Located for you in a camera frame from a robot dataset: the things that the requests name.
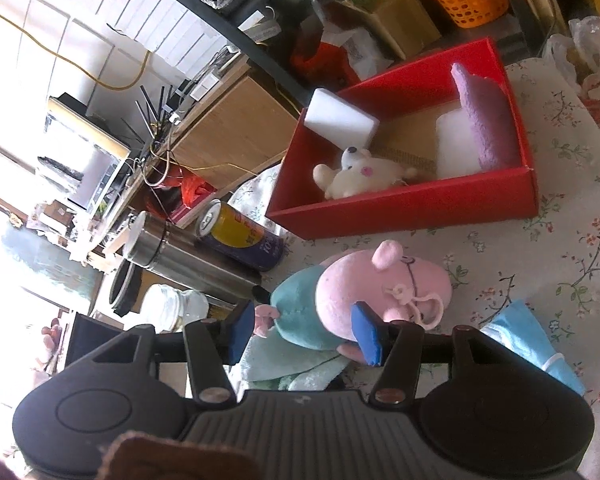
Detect yellow cable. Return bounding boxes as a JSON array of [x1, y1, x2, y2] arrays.
[[0, 2, 153, 92]]

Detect yellow drink can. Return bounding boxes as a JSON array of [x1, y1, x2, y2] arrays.
[[196, 199, 287, 272]]

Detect flat screen monitor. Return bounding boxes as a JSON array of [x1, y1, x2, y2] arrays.
[[37, 95, 133, 211]]

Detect black router with antennas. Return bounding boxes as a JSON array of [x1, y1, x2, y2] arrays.
[[122, 82, 181, 161]]

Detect green towel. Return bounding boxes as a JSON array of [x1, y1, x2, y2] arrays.
[[230, 332, 348, 391]]

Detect stainless steel thermos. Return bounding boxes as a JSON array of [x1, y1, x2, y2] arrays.
[[122, 211, 268, 306]]

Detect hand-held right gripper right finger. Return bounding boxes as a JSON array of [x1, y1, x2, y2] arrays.
[[352, 301, 531, 406]]

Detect translucent plastic bag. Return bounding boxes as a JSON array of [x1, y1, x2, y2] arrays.
[[542, 15, 600, 111]]

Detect brown fuzzy cloth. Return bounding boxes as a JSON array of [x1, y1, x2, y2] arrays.
[[99, 432, 263, 480]]

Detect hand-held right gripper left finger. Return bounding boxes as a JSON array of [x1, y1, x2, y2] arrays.
[[62, 301, 256, 406]]

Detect blue face mask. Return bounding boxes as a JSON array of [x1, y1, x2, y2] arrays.
[[480, 299, 587, 396]]

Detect brown cardboard box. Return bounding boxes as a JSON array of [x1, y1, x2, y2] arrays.
[[325, 0, 443, 61]]

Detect pink pig plush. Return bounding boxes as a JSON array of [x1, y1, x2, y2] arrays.
[[252, 240, 453, 361]]

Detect wooden tv stand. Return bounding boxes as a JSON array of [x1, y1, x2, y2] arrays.
[[87, 52, 301, 241]]

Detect white plastic container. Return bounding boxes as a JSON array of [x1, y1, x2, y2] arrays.
[[139, 284, 210, 333]]

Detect red cardboard box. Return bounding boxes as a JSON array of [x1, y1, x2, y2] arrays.
[[264, 36, 539, 241]]

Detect person's left hand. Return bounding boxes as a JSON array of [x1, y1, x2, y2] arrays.
[[41, 322, 65, 368]]

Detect floral tablecloth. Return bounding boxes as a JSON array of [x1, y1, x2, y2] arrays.
[[225, 55, 600, 480]]

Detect white bear plush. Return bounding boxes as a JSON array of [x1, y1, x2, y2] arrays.
[[312, 146, 418, 202]]

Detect white power adapters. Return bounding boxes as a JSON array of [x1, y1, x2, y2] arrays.
[[180, 67, 226, 101]]

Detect white power strip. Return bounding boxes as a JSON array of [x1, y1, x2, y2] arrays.
[[240, 5, 281, 43]]

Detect red and white plastic bag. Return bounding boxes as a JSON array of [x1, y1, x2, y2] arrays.
[[290, 0, 396, 86]]

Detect dark round bin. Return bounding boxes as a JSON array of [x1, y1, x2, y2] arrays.
[[109, 259, 143, 317]]

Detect purple plush roll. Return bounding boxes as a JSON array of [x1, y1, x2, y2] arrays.
[[450, 62, 523, 171]]

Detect black shelf rack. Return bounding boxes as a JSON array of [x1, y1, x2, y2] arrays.
[[115, 0, 571, 111]]

